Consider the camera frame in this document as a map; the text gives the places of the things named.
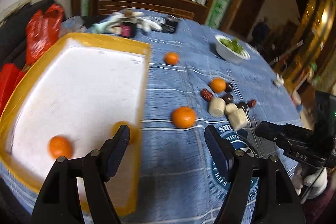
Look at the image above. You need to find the clear plastic bag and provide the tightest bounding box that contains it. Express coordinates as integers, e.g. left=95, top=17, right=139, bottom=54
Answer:
left=60, top=15, right=87, bottom=37

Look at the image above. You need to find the black box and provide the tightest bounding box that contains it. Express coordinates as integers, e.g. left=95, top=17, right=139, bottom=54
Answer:
left=162, top=17, right=180, bottom=34

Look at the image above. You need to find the white peeled sugarcane piece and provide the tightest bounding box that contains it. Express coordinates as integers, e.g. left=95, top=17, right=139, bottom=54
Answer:
left=229, top=108, right=249, bottom=131
left=225, top=103, right=238, bottom=115
left=208, top=97, right=226, bottom=118

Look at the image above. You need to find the person's right hand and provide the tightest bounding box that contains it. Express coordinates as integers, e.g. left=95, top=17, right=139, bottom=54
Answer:
left=292, top=163, right=328, bottom=199

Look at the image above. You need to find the red paper bag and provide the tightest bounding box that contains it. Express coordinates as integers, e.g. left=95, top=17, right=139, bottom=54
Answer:
left=0, top=63, right=25, bottom=115

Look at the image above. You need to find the red plastic bag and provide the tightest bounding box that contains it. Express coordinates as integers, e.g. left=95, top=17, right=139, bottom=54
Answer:
left=25, top=4, right=65, bottom=65

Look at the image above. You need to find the light green cloth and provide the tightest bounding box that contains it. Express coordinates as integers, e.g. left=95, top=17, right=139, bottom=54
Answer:
left=91, top=21, right=112, bottom=33

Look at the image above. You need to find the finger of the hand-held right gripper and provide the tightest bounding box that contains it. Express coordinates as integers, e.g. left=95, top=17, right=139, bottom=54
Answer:
left=275, top=140, right=328, bottom=169
left=254, top=121, right=317, bottom=147

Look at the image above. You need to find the white foam box yellow tape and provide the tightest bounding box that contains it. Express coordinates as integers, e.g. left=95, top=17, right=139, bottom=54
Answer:
left=0, top=32, right=152, bottom=217

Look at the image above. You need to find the blue plaid tablecloth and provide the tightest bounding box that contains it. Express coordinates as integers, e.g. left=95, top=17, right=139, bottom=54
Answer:
left=0, top=9, right=306, bottom=224

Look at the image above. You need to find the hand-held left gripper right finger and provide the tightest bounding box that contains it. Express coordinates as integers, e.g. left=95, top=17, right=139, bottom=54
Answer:
left=204, top=125, right=307, bottom=224

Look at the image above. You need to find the white bowl with greens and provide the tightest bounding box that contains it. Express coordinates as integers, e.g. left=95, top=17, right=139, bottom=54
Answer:
left=214, top=34, right=251, bottom=64

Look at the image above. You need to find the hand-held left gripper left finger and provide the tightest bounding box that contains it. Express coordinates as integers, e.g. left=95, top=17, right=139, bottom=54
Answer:
left=31, top=125, right=131, bottom=224

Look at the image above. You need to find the dark jar pink label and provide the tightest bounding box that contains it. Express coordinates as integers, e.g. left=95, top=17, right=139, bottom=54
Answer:
left=120, top=20, right=137, bottom=39

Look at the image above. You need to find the orange mandarin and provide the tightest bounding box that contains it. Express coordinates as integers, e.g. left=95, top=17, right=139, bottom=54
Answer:
left=164, top=52, right=180, bottom=65
left=112, top=121, right=139, bottom=144
left=171, top=106, right=196, bottom=129
left=48, top=135, right=73, bottom=159
left=210, top=78, right=227, bottom=93

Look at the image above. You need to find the white cloth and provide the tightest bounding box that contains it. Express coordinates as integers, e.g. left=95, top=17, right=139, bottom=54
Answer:
left=106, top=10, right=164, bottom=33

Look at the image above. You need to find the small white crumpled tissue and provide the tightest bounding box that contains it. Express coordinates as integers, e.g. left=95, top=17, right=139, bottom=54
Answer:
left=273, top=74, right=285, bottom=87

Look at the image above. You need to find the wooden cabinet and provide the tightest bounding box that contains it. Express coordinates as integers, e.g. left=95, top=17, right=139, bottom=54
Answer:
left=89, top=0, right=209, bottom=24

